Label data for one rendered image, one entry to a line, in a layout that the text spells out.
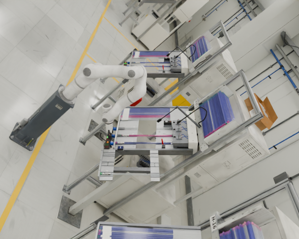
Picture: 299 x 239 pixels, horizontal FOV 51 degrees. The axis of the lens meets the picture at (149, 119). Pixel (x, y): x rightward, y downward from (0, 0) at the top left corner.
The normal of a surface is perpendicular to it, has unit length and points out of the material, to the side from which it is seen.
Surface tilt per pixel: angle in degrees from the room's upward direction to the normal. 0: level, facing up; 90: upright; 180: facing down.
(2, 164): 0
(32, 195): 0
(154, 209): 90
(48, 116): 90
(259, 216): 90
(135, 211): 90
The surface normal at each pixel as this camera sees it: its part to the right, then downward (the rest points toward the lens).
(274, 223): -0.69, -0.60
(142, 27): -0.04, 0.59
